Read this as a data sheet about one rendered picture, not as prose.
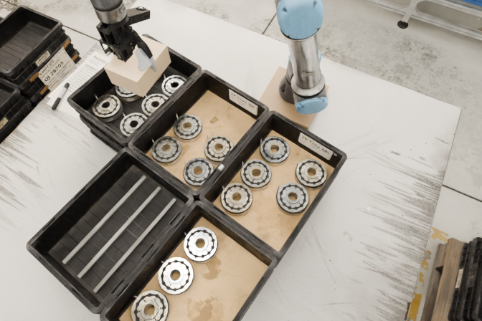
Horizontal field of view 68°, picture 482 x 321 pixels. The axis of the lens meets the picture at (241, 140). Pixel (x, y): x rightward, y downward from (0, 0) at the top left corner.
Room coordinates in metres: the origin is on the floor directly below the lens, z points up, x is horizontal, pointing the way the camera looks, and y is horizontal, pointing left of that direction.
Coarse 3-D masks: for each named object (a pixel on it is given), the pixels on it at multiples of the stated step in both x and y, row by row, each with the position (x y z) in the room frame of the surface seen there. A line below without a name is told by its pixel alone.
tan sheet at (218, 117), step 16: (208, 96) 0.81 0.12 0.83; (192, 112) 0.73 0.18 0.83; (208, 112) 0.73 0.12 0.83; (224, 112) 0.73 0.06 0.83; (240, 112) 0.73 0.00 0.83; (208, 128) 0.66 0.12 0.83; (224, 128) 0.66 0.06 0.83; (240, 128) 0.66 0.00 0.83; (192, 144) 0.60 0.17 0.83; (176, 176) 0.47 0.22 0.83
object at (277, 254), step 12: (264, 120) 0.63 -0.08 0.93; (288, 120) 0.63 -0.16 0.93; (252, 132) 0.59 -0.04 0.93; (324, 144) 0.54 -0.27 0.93; (336, 168) 0.46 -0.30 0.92; (216, 180) 0.42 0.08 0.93; (204, 192) 0.38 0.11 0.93; (324, 192) 0.38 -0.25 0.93; (312, 204) 0.34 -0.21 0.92; (228, 216) 0.30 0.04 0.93; (240, 228) 0.27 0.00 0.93; (300, 228) 0.27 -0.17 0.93; (288, 240) 0.24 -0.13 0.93; (276, 252) 0.20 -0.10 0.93
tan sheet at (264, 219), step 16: (288, 144) 0.60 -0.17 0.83; (288, 160) 0.53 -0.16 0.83; (320, 160) 0.53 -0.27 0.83; (272, 176) 0.47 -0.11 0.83; (288, 176) 0.47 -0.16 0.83; (256, 192) 0.42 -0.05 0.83; (272, 192) 0.42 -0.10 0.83; (256, 208) 0.36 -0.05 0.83; (272, 208) 0.36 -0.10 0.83; (256, 224) 0.31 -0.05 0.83; (272, 224) 0.31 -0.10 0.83; (288, 224) 0.31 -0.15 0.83; (272, 240) 0.26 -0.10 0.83
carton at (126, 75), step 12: (156, 48) 0.78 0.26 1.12; (120, 60) 0.73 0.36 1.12; (132, 60) 0.73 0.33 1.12; (156, 60) 0.74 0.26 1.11; (168, 60) 0.78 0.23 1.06; (108, 72) 0.70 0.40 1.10; (120, 72) 0.69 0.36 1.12; (132, 72) 0.69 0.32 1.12; (144, 72) 0.69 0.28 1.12; (156, 72) 0.72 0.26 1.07; (120, 84) 0.69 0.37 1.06; (132, 84) 0.66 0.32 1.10; (144, 84) 0.67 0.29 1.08
